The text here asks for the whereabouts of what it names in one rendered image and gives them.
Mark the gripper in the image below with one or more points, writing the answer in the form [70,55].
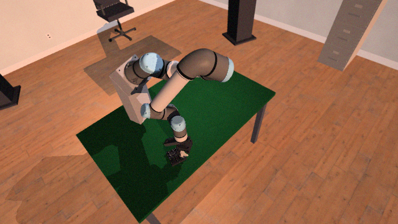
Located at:
[185,145]

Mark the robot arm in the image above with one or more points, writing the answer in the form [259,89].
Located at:
[203,63]

